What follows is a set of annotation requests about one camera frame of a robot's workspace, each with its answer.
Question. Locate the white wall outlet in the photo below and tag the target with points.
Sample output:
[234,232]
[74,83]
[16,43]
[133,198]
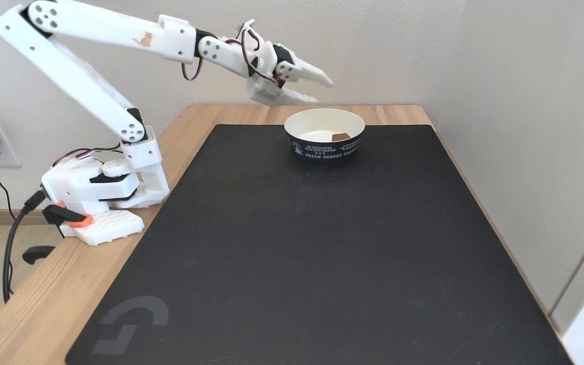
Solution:
[8,154]

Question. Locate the white paper bowl navy print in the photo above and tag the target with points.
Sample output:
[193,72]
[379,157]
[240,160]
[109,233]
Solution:
[324,147]

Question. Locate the black desk mat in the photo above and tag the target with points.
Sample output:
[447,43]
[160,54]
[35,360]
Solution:
[322,263]

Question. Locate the black orange table clamp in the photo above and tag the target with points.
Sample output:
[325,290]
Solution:
[64,215]

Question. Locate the brown cube toy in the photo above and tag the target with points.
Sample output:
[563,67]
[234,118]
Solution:
[340,136]

